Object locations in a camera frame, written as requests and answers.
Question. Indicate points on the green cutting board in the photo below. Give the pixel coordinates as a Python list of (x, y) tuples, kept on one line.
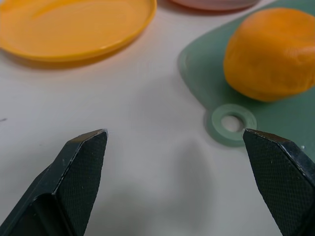
[(209, 68)]

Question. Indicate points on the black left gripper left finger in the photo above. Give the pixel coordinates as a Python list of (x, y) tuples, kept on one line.
[(73, 177)]

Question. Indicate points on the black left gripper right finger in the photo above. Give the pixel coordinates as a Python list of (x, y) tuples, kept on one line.
[(280, 172)]

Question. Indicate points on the orange plastic plate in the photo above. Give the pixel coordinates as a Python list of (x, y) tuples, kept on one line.
[(73, 27)]

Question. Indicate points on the pink plastic plate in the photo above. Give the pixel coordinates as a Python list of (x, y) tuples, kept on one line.
[(211, 3)]

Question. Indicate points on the orange fruit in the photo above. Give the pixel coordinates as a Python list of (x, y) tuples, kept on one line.
[(270, 56)]

